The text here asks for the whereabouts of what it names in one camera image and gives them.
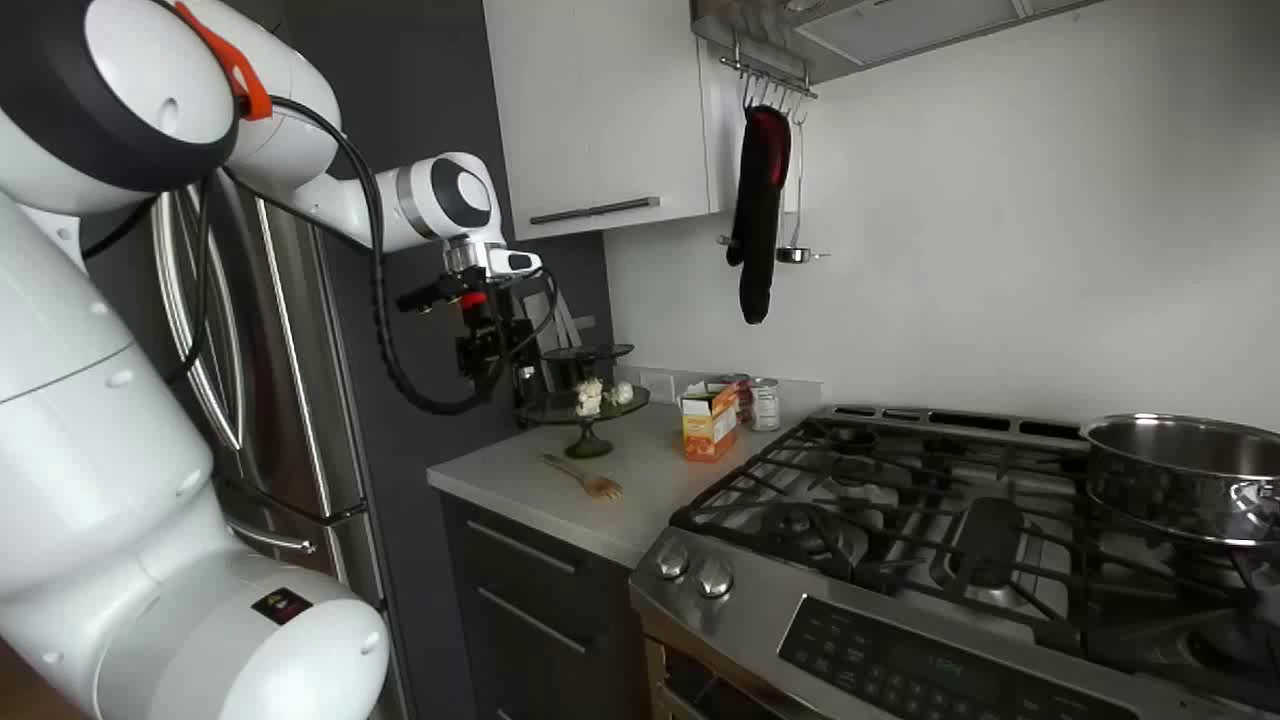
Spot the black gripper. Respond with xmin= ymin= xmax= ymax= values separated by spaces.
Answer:
xmin=453 ymin=275 xmax=552 ymax=413

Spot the orange yellow sachet box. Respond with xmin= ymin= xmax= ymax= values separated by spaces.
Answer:
xmin=676 ymin=376 xmax=747 ymax=464

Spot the green glass tiered stand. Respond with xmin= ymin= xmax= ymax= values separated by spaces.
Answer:
xmin=510 ymin=339 xmax=656 ymax=464

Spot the dark grey lower cabinet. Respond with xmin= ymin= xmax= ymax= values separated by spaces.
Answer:
xmin=437 ymin=489 xmax=647 ymax=720

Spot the stainless steel refrigerator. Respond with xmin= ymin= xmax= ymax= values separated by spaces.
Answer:
xmin=77 ymin=167 xmax=411 ymax=720

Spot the white upper cabinet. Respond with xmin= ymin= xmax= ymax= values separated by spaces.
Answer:
xmin=479 ymin=0 xmax=743 ymax=243

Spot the black oven mitt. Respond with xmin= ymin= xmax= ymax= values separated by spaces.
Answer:
xmin=722 ymin=104 xmax=794 ymax=327

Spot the stainless steel gas range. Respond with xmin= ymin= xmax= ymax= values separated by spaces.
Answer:
xmin=623 ymin=401 xmax=1280 ymax=720

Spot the steel range hood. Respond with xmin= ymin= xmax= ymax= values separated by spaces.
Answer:
xmin=687 ymin=0 xmax=1098 ymax=91

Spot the stainless steel pot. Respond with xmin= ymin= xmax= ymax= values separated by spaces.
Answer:
xmin=1074 ymin=410 xmax=1280 ymax=551

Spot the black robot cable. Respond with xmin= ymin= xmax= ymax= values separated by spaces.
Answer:
xmin=264 ymin=88 xmax=552 ymax=422

